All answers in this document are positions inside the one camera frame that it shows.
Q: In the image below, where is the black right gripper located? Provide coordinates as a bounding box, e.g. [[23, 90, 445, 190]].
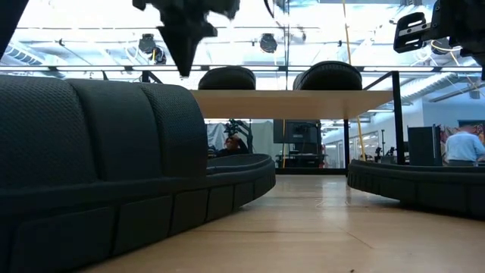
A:
[[393, 0, 485, 58]]

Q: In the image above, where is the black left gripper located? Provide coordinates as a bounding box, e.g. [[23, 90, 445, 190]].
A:
[[132, 0, 242, 78]]

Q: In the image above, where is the black foam slide sandal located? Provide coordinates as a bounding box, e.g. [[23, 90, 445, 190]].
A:
[[346, 158, 485, 221], [197, 65, 257, 91], [0, 74, 277, 273], [293, 60, 364, 91]]

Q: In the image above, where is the black cabinet box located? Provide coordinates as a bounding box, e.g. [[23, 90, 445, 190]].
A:
[[408, 125, 443, 167]]

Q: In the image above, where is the person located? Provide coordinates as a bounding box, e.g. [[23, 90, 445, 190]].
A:
[[215, 134, 251, 158], [445, 123, 485, 167]]

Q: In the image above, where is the yellow vertical pole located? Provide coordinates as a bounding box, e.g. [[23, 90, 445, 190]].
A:
[[281, 119, 287, 170]]

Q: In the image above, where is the dark background desk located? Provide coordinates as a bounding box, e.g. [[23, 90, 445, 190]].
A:
[[275, 153, 327, 170]]

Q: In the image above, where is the black ceiling cable reel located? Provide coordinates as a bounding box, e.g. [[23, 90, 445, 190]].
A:
[[138, 33, 167, 65], [430, 36, 454, 56], [259, 33, 278, 55]]

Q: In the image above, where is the yellow hanging cable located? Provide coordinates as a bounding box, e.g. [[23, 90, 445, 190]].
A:
[[342, 0, 367, 162]]

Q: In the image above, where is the wooden shelf with black frame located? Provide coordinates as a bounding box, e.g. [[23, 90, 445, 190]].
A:
[[139, 70, 406, 177]]

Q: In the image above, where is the black aluminium rig frame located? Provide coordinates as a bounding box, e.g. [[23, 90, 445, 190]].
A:
[[274, 168, 348, 177]]

